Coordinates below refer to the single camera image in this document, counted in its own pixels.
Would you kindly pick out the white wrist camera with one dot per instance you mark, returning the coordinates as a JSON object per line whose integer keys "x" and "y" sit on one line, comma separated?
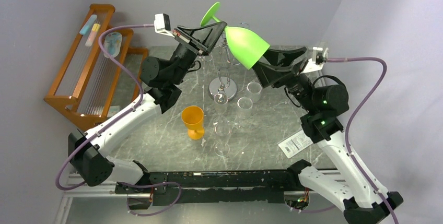
{"x": 162, "y": 24}
{"x": 319, "y": 53}

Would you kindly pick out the chrome wine glass rack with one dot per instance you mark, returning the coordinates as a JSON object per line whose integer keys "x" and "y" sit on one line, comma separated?
{"x": 223, "y": 83}

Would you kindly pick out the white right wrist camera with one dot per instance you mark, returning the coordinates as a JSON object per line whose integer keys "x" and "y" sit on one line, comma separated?
{"x": 319, "y": 53}

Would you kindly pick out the pastel toothbrush package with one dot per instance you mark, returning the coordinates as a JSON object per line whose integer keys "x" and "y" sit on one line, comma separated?
{"x": 90, "y": 29}

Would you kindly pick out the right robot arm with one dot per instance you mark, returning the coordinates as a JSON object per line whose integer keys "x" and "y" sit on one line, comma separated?
{"x": 363, "y": 198}

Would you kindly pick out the white printed package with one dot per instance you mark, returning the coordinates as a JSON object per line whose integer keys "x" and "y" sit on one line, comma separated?
{"x": 295, "y": 144}

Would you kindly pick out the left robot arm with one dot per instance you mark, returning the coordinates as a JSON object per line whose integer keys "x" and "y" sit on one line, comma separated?
{"x": 89, "y": 151}

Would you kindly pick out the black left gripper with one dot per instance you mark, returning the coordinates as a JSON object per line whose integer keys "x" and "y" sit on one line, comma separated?
{"x": 200, "y": 42}

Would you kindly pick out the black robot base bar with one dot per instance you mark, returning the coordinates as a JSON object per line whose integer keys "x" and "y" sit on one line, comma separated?
{"x": 216, "y": 186}

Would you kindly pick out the orange plastic wine glass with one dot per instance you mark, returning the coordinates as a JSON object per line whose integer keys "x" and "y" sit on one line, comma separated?
{"x": 193, "y": 117}

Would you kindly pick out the blue blister pack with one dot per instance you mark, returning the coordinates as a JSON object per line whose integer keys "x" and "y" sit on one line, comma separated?
{"x": 112, "y": 44}

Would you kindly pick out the clear stemmed wine glass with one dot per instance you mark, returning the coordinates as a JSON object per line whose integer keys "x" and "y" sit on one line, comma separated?
{"x": 221, "y": 102}

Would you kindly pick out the clear wine glass lying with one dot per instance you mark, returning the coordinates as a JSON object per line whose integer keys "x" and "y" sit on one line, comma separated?
{"x": 227, "y": 132}

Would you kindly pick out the green plastic wine glass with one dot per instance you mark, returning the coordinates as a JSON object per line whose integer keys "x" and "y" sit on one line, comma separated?
{"x": 245, "y": 45}

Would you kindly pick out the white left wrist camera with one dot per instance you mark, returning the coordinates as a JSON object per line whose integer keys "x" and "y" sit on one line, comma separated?
{"x": 162, "y": 24}

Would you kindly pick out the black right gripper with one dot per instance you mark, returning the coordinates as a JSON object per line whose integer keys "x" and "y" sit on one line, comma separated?
{"x": 281, "y": 72}

